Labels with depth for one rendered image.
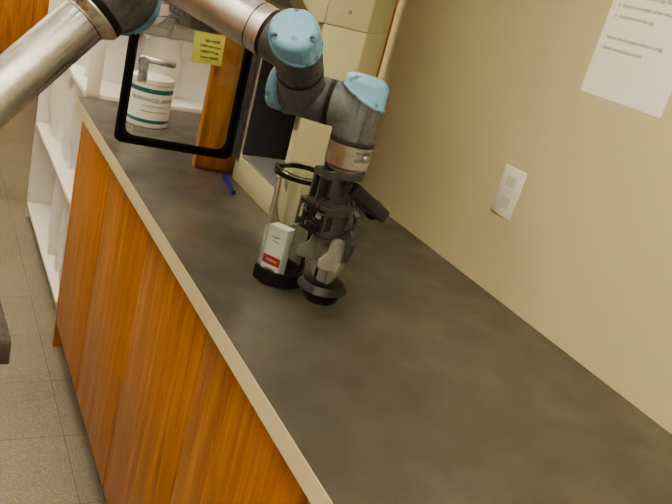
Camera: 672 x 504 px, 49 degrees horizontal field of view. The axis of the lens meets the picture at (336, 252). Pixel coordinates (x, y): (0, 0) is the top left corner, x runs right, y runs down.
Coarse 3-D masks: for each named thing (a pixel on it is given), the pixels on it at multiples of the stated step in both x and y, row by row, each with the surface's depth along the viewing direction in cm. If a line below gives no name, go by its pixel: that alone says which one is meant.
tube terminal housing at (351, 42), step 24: (336, 0) 158; (360, 0) 160; (384, 0) 169; (336, 24) 160; (360, 24) 163; (384, 24) 177; (336, 48) 163; (360, 48) 165; (336, 72) 165; (360, 72) 171; (312, 144) 171; (240, 168) 196; (264, 192) 182
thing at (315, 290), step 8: (320, 272) 131; (304, 280) 131; (312, 280) 131; (320, 280) 132; (336, 280) 134; (304, 288) 130; (312, 288) 129; (320, 288) 129; (328, 288) 130; (336, 288) 131; (344, 288) 133; (304, 296) 132; (312, 296) 130; (320, 296) 129; (328, 296) 129; (336, 296) 130; (320, 304) 131; (328, 304) 131
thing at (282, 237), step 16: (304, 176) 143; (288, 192) 135; (304, 192) 135; (272, 208) 138; (288, 208) 136; (272, 224) 138; (288, 224) 137; (272, 240) 139; (288, 240) 138; (304, 240) 139; (272, 256) 140; (288, 256) 139; (288, 272) 141
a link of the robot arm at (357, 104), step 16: (352, 80) 116; (368, 80) 116; (336, 96) 117; (352, 96) 116; (368, 96) 116; (384, 96) 117; (336, 112) 118; (352, 112) 117; (368, 112) 117; (384, 112) 120; (336, 128) 119; (352, 128) 118; (368, 128) 118; (352, 144) 119; (368, 144) 120
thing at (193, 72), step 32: (160, 32) 179; (192, 32) 181; (160, 64) 182; (192, 64) 184; (224, 64) 186; (160, 96) 185; (192, 96) 187; (224, 96) 190; (128, 128) 186; (160, 128) 188; (192, 128) 190; (224, 128) 193
